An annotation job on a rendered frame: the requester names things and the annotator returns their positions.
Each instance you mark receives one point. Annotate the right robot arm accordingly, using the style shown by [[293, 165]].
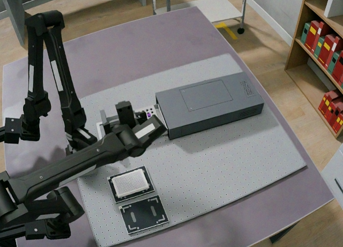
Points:
[[127, 139]]

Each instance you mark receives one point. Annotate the white block with round holes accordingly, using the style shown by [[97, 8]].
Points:
[[148, 110]]

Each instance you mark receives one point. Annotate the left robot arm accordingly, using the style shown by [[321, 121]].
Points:
[[37, 102]]

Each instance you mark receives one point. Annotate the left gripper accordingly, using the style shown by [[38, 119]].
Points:
[[67, 151]]

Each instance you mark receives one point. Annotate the white sealed plate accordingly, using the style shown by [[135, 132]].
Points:
[[130, 183]]

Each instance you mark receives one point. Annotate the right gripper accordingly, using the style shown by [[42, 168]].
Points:
[[141, 117]]

